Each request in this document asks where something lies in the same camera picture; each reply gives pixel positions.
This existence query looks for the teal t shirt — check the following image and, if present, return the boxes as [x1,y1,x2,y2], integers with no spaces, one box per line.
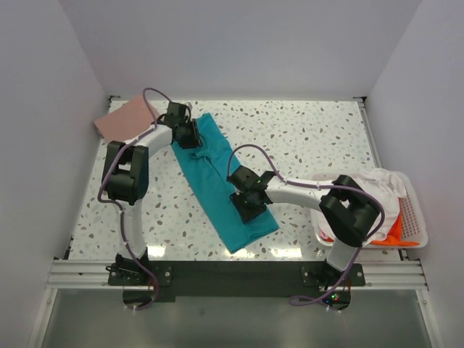
[172,113,278,254]

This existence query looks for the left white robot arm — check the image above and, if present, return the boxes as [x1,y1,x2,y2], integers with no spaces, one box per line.
[97,101,202,259]

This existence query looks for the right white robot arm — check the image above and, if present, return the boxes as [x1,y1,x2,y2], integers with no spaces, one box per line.
[227,165,385,285]

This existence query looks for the folded pink t shirt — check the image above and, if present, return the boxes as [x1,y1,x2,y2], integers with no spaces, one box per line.
[94,95,160,142]

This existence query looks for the white t shirt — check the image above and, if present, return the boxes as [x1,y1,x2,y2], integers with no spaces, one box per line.
[313,167,409,247]

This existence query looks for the orange t shirt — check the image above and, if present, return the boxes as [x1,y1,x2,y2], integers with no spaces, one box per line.
[312,198,402,246]

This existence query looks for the white plastic basket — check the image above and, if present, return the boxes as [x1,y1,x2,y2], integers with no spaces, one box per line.
[311,170,429,252]

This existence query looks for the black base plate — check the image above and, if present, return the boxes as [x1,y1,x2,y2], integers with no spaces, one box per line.
[106,258,366,310]

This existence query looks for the aluminium front rail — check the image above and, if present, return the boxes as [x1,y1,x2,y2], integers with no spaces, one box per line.
[46,260,428,290]

